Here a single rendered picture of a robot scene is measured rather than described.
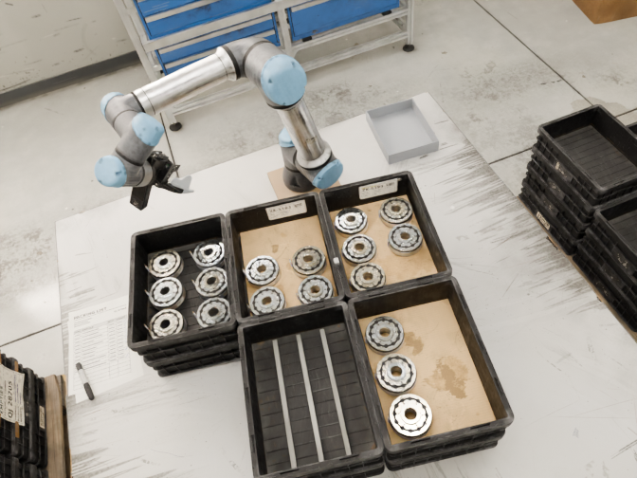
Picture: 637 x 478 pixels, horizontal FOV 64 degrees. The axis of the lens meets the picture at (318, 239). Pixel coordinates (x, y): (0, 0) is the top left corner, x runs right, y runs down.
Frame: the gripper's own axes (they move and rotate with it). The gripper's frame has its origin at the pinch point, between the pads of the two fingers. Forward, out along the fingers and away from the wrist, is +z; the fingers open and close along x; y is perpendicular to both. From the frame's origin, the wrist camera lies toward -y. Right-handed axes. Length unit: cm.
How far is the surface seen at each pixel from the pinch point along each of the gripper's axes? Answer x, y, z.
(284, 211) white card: -31.8, 9.4, 12.8
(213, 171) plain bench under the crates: 8.1, -2.0, 47.8
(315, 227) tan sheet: -42.3, 10.6, 15.9
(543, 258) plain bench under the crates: -107, 44, 28
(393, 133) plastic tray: -41, 50, 64
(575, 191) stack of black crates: -112, 72, 76
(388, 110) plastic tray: -33, 57, 70
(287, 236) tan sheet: -37.1, 3.4, 12.8
